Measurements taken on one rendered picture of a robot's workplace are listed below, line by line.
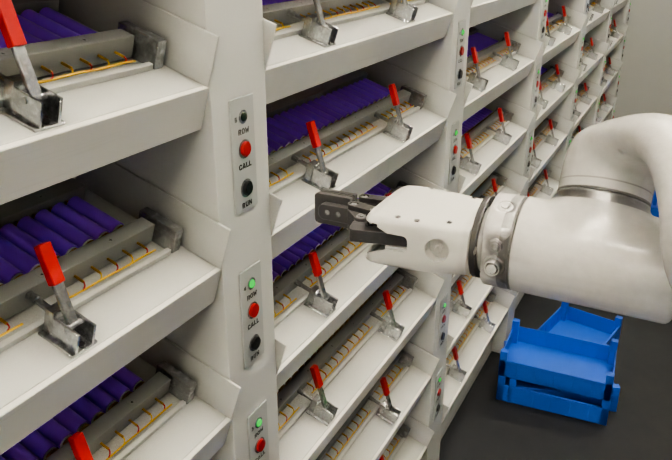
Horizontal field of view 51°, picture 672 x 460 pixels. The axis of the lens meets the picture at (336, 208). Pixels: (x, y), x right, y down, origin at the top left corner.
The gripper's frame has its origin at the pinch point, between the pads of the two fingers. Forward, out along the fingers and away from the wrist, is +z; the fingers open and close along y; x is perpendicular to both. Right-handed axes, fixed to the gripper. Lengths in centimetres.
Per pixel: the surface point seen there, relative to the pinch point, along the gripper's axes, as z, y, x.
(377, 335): 15, 44, -44
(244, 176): 10.4, -0.8, 1.9
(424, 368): 13, 65, -62
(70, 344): 11.8, -24.2, -5.7
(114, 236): 18.0, -12.3, -2.0
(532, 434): -5, 102, -100
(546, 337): -1, 132, -88
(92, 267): 17.3, -16.1, -3.5
